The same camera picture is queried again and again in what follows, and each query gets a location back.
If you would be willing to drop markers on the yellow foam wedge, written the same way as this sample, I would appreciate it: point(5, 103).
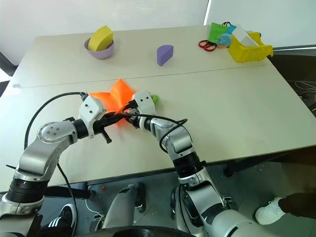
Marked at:
point(100, 38)

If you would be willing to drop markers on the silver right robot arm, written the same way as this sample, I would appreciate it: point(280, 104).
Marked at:
point(177, 140)

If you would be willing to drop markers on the round light blue case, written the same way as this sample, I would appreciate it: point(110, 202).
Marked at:
point(224, 40)

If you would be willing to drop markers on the green packet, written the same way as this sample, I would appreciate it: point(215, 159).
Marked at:
point(216, 32)

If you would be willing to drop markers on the black striped sneaker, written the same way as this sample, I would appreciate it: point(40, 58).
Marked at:
point(61, 219)

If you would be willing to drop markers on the white sneaker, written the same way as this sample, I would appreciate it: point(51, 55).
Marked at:
point(269, 212)

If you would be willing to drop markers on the small green object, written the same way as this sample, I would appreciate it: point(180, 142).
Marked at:
point(156, 99)

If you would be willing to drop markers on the black table leg foot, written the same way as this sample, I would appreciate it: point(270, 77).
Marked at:
point(229, 169)

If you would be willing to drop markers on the purple foam wedge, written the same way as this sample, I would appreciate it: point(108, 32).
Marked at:
point(164, 55)

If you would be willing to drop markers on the orange fabric pouch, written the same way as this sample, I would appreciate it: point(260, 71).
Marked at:
point(121, 93)

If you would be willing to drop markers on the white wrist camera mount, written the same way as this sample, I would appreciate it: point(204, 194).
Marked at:
point(90, 108)
point(145, 101)

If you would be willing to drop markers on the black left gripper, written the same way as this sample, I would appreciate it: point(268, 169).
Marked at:
point(101, 124)

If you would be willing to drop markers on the blue packet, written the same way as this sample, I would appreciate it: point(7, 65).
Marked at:
point(231, 29)

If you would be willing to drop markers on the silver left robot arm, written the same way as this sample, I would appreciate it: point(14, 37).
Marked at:
point(49, 134)

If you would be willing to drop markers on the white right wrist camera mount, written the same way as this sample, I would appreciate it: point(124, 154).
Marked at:
point(145, 101)

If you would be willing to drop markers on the black table frame bar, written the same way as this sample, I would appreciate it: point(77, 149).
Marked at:
point(61, 192)

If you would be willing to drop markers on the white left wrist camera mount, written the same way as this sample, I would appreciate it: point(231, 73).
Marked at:
point(90, 108)

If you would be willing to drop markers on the yellow plastic bin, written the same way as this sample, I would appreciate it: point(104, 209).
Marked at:
point(244, 53)

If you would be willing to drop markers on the dark trouser leg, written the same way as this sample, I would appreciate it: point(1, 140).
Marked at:
point(298, 203)

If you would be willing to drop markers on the white box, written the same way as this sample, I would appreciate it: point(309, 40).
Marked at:
point(244, 35)

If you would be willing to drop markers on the purple bowl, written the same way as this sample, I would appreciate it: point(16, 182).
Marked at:
point(101, 54)

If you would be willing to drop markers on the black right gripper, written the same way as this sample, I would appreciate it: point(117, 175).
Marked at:
point(134, 115)

